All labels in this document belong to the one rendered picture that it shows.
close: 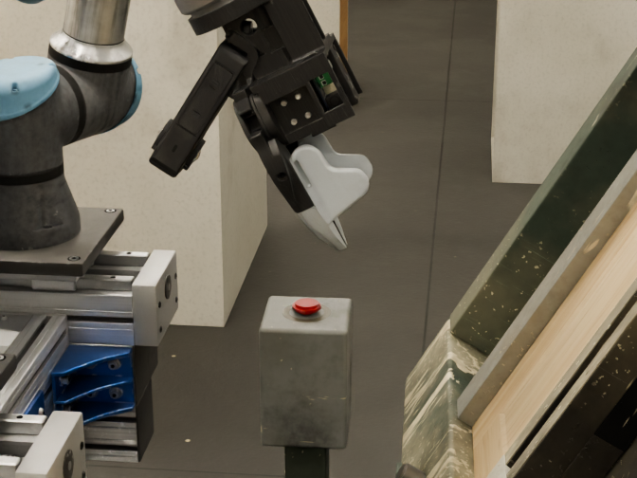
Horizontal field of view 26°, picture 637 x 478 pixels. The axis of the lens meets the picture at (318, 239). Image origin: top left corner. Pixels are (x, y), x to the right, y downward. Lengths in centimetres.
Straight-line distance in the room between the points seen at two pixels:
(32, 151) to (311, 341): 45
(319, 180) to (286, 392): 88
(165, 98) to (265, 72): 292
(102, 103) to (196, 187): 209
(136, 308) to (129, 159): 218
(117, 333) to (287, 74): 93
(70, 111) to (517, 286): 65
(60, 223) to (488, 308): 59
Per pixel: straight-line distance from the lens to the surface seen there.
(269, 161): 102
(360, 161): 108
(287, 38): 102
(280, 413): 192
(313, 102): 103
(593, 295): 157
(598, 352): 128
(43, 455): 145
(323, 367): 188
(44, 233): 187
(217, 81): 103
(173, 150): 106
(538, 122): 544
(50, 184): 188
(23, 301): 191
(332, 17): 657
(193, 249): 408
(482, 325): 191
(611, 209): 161
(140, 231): 409
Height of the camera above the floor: 169
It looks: 20 degrees down
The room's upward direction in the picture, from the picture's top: straight up
